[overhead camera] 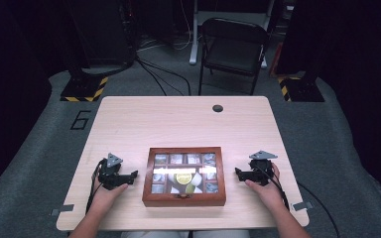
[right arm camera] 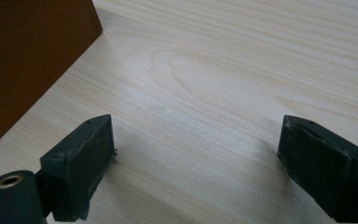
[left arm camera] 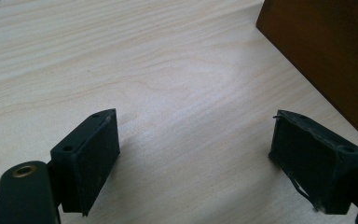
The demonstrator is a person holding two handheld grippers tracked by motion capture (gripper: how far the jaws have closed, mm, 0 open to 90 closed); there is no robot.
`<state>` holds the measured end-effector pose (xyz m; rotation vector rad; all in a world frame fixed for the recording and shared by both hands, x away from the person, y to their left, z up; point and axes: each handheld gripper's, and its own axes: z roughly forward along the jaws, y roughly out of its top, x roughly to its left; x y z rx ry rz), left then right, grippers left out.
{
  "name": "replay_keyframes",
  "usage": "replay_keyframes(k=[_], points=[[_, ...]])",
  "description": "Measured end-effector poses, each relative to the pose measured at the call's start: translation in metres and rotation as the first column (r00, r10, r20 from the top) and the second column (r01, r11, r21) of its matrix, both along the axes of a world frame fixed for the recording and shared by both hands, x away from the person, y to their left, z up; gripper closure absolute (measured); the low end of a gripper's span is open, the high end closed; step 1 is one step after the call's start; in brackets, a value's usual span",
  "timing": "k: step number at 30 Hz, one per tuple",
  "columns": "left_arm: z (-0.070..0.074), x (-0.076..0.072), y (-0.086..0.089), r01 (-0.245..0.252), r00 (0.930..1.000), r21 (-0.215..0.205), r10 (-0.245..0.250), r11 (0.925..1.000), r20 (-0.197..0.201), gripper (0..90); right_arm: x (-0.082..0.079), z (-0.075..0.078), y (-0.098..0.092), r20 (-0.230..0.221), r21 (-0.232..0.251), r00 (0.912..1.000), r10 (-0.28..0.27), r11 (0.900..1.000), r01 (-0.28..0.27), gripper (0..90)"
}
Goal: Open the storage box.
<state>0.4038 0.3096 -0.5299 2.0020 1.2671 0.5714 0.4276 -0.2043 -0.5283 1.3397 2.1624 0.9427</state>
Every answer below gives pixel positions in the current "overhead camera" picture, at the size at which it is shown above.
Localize hand-held gripper cable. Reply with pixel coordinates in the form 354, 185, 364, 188
84, 158, 109, 214
253, 164, 291, 211

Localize person's legs in light trousers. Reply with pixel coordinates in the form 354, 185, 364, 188
120, 229, 251, 238

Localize person's right hand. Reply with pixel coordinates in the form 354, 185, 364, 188
244, 164, 287, 208

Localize black cabinet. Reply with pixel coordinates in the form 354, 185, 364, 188
77, 0, 137, 67

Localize grey tape strip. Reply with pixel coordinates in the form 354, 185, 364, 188
50, 203, 75, 217
292, 200, 315, 212

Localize person's left hand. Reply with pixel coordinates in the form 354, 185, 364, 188
91, 178, 129, 207

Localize wooden box with glass lid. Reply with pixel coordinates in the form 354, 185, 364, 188
142, 146, 227, 208

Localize white capsule with green lid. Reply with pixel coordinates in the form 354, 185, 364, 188
185, 183, 203, 194

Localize right hand-held gripper cable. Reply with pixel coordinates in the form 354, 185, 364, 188
253, 164, 291, 211

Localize stand base with hazard stripes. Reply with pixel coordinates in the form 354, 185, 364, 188
277, 75, 325, 103
60, 74, 109, 103

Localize left hand-held gripper cable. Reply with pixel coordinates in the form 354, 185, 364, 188
84, 158, 109, 214

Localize black folding chair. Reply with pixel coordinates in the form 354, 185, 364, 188
197, 17, 270, 96

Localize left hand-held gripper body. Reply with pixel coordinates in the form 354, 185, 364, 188
97, 152, 132, 191

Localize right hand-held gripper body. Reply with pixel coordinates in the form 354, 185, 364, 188
246, 150, 278, 186

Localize black floor cable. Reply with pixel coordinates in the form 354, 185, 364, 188
297, 182, 341, 238

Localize black cables on floor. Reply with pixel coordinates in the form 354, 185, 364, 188
134, 55, 192, 97

